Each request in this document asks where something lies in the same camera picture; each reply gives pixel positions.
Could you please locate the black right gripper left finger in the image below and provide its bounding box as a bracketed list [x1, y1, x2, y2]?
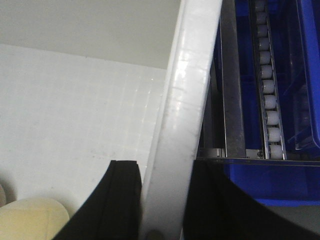
[54, 160, 142, 240]

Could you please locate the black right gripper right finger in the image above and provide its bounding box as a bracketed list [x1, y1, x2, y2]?
[183, 160, 320, 240]

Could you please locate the cream plush ball toy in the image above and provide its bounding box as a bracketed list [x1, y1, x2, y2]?
[0, 197, 70, 240]

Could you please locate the white Totelife plastic crate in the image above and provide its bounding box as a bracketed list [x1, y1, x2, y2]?
[0, 0, 221, 240]

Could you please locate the blue plastic bin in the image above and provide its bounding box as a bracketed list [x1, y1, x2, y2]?
[219, 163, 320, 207]

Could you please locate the blue bin upper right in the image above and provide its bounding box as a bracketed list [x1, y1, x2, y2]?
[286, 0, 320, 158]

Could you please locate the metal shelf frame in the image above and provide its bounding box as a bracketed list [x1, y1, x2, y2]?
[199, 0, 320, 167]

